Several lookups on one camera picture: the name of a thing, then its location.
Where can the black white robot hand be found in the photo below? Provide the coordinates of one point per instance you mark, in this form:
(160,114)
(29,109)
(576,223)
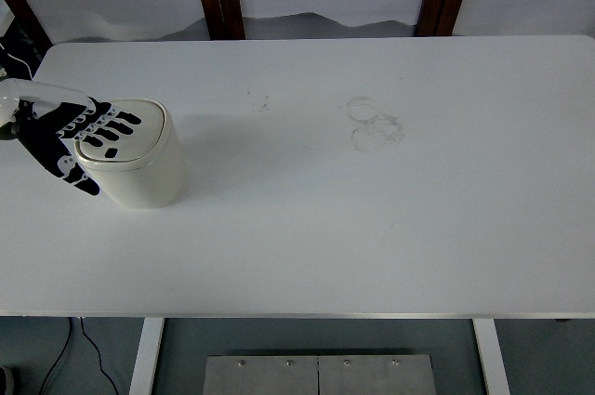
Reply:
(92,122)

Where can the cream plastic trash can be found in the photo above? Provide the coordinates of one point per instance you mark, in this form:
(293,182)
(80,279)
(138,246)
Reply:
(144,169)

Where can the dark wooden frame far left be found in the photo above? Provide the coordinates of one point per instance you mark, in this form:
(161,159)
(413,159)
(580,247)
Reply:
(31,25)

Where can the left white table leg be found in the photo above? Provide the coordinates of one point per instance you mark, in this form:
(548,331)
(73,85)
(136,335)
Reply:
(147,356)

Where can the right white table leg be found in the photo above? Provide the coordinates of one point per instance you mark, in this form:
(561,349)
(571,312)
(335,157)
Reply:
(494,373)

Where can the white robot forearm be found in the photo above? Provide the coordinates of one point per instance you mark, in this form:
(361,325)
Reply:
(32,95)

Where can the metal base plate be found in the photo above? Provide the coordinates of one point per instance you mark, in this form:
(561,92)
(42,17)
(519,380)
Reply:
(320,374)

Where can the white table leg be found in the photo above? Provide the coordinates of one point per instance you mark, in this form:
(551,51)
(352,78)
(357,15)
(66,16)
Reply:
(147,356)
(494,373)

